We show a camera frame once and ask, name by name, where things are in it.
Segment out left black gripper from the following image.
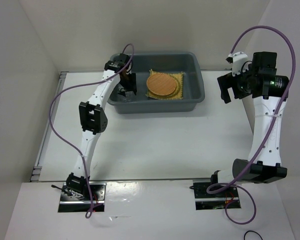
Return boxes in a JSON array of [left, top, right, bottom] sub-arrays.
[[116, 72, 138, 97]]

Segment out clear plastic cup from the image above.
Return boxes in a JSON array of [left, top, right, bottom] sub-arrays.
[[117, 88, 135, 103]]

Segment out round orange woven plate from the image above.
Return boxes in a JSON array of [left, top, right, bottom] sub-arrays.
[[146, 73, 177, 96]]

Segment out square bamboo mat tray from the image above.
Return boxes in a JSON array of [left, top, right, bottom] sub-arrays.
[[146, 69, 184, 100]]

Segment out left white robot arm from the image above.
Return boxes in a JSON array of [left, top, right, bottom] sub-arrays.
[[66, 54, 137, 200]]

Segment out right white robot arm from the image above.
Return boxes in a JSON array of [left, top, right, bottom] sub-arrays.
[[207, 72, 290, 197]]

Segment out grey plastic bin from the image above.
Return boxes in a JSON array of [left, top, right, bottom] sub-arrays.
[[108, 51, 205, 114]]

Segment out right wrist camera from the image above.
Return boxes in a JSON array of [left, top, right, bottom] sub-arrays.
[[252, 51, 277, 70]]

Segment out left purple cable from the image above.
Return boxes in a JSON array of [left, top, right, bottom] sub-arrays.
[[49, 44, 136, 219]]

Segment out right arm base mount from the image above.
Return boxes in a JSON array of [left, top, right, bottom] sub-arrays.
[[189, 179, 241, 211]]

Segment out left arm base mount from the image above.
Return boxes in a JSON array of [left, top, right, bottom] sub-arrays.
[[51, 182, 107, 213]]

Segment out black cable loop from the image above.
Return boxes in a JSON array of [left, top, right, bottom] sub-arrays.
[[243, 230, 263, 240]]

